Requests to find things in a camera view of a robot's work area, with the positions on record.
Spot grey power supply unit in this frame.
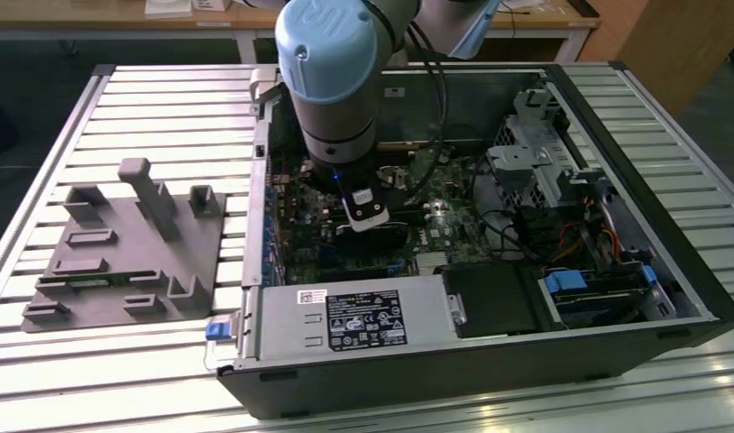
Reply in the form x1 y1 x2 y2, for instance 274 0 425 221
233 274 464 366

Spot black graphics card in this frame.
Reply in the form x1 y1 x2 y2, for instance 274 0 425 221
333 220 410 250

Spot small silver heatsink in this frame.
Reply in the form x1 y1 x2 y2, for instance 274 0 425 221
413 251 450 275

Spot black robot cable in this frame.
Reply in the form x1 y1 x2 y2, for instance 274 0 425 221
396 22 452 204

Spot wooden desk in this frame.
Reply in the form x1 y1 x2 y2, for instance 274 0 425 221
0 0 601 64

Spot grey metal drive cage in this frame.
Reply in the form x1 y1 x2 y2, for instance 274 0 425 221
484 88 605 211

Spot white box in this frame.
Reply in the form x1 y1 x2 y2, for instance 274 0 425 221
142 0 194 20

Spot hard disk in blue carrier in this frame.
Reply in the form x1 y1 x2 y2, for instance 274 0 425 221
537 265 667 328

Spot grey parts rack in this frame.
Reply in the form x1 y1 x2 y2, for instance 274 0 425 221
18 157 228 334

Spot orange yellow power wires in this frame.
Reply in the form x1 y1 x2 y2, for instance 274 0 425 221
544 225 621 265

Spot blue case latch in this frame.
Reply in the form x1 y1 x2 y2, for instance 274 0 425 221
202 317 237 343

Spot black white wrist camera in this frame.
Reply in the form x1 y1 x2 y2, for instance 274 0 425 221
338 178 393 235

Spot black PC case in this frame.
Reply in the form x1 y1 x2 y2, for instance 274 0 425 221
213 60 734 420

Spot wooden cabinet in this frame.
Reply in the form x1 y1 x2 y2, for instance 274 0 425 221
616 0 734 117

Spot green RAM stick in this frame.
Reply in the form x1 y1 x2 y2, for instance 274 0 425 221
41 272 164 290

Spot green motherboard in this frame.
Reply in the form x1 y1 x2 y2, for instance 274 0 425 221
266 143 506 288

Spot black drive housing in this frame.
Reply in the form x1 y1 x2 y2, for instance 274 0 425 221
441 263 552 340

